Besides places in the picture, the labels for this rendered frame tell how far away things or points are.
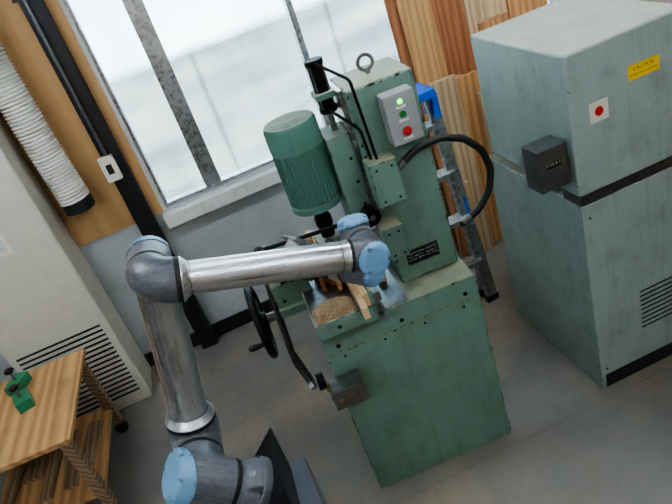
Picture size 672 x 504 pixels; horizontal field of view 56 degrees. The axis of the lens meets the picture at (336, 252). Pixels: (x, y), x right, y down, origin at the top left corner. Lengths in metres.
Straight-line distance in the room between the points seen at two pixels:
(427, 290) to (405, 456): 0.73
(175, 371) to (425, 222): 0.95
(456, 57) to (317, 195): 1.74
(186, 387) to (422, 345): 0.86
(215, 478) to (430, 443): 1.03
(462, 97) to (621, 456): 1.90
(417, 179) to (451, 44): 1.57
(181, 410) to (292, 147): 0.85
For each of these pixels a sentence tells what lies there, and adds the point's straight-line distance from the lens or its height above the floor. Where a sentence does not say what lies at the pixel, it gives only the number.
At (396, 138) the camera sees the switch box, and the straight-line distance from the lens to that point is 1.95.
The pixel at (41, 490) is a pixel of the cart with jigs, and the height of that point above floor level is 0.18.
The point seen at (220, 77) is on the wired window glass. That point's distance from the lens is 3.42.
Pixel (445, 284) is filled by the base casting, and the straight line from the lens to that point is 2.19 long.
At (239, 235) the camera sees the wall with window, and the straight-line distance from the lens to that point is 3.60.
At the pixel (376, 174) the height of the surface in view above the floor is 1.27.
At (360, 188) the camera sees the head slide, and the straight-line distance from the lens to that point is 2.08.
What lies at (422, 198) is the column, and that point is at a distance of 2.12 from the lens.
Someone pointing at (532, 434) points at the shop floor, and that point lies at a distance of 2.72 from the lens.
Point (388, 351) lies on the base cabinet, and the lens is 2.24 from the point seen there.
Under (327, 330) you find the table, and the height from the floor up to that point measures 0.87.
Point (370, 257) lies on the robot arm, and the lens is 1.62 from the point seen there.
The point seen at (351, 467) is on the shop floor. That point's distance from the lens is 2.79.
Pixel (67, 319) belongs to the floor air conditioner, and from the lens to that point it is 3.43.
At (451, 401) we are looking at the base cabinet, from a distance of 2.49.
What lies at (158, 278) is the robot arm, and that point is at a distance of 1.56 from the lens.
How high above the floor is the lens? 2.06
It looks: 29 degrees down
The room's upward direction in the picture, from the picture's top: 20 degrees counter-clockwise
